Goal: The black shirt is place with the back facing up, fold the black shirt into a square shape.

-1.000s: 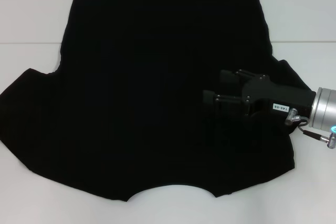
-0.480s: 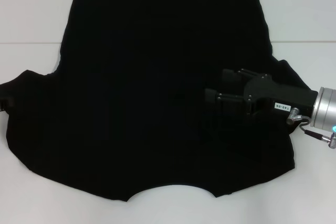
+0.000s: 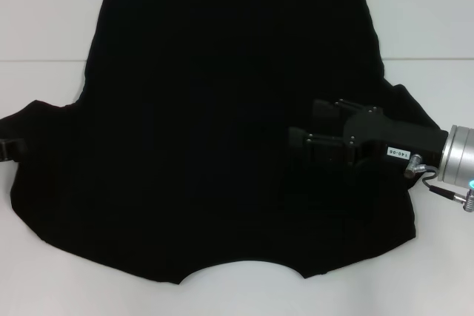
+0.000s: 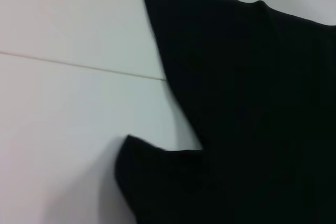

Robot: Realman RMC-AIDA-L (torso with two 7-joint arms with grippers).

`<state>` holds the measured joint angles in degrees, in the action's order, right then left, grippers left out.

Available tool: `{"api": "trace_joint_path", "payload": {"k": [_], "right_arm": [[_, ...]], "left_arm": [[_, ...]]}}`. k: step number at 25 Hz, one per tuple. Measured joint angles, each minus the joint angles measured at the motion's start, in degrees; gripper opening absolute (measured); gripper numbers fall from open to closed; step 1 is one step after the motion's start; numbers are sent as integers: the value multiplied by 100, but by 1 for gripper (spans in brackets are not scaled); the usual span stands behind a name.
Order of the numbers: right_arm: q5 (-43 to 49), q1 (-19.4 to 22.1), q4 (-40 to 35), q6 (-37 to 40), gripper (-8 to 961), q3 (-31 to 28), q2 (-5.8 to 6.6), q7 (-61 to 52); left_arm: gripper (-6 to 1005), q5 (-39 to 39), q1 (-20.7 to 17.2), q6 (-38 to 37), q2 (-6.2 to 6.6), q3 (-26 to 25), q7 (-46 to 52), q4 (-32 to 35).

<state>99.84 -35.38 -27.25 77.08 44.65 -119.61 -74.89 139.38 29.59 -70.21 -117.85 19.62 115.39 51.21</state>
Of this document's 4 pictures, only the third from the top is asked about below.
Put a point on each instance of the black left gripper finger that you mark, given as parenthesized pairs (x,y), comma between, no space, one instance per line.
(13,150)

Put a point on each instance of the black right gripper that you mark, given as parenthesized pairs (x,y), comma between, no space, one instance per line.
(400,138)

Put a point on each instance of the black t-shirt with FREE print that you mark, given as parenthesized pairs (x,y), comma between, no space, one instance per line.
(207,109)

